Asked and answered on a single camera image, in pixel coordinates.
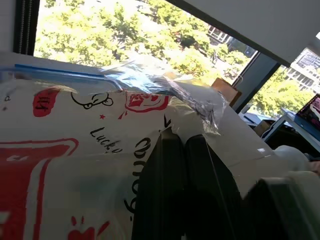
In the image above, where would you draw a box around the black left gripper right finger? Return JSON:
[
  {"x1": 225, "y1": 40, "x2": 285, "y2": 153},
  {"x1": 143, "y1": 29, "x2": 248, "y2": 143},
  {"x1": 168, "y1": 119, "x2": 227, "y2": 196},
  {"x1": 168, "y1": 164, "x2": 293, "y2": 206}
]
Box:
[{"x1": 184, "y1": 134, "x2": 244, "y2": 240}]

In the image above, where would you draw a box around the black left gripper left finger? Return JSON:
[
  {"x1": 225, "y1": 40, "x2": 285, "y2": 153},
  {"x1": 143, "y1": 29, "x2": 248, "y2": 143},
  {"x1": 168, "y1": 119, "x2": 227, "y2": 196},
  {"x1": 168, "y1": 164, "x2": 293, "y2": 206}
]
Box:
[{"x1": 131, "y1": 129, "x2": 188, "y2": 240}]

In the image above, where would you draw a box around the white bag with red print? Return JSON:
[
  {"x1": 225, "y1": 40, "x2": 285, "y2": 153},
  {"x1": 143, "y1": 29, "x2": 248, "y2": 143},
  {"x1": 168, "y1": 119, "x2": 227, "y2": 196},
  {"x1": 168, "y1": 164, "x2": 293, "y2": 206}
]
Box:
[{"x1": 0, "y1": 79, "x2": 241, "y2": 240}]

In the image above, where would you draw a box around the clear zip bag blue seal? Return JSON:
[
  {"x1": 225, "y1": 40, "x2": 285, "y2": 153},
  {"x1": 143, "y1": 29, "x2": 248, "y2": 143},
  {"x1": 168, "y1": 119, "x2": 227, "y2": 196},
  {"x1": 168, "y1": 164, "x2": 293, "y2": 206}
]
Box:
[{"x1": 0, "y1": 51, "x2": 276, "y2": 240}]

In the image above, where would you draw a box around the white rounded object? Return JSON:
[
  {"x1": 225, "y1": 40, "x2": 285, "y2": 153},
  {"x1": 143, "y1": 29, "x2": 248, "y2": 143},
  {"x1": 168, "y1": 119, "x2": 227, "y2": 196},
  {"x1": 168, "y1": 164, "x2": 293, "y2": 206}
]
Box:
[{"x1": 273, "y1": 144, "x2": 312, "y2": 173}]

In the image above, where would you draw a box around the brown cardboard box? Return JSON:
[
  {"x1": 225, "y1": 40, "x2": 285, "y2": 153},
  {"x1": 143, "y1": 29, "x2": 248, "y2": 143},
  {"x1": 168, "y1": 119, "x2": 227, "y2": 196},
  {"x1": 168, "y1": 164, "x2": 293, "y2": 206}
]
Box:
[{"x1": 211, "y1": 77, "x2": 243, "y2": 107}]

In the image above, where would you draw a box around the screen with pink picture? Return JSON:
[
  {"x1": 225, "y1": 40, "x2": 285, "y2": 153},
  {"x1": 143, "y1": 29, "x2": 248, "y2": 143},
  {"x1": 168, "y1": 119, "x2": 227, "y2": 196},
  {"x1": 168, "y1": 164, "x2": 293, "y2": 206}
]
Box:
[{"x1": 296, "y1": 93, "x2": 320, "y2": 122}]

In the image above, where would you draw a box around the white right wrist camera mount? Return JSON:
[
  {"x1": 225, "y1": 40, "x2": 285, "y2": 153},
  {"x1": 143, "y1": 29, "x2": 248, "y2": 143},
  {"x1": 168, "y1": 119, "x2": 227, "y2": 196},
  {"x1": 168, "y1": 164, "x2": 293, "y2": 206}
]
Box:
[{"x1": 284, "y1": 170, "x2": 320, "y2": 226}]

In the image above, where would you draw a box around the dark window frame post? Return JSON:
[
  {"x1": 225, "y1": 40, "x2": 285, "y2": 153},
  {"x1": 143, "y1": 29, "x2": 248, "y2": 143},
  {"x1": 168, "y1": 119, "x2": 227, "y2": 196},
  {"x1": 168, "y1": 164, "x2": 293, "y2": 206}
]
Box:
[{"x1": 232, "y1": 51, "x2": 282, "y2": 115}]

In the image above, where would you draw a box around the black window blind rail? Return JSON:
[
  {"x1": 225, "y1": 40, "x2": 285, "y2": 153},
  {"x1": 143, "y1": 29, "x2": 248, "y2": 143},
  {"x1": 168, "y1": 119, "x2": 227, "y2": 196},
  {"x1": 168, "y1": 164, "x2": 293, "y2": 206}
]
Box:
[{"x1": 13, "y1": 0, "x2": 41, "y2": 56}]

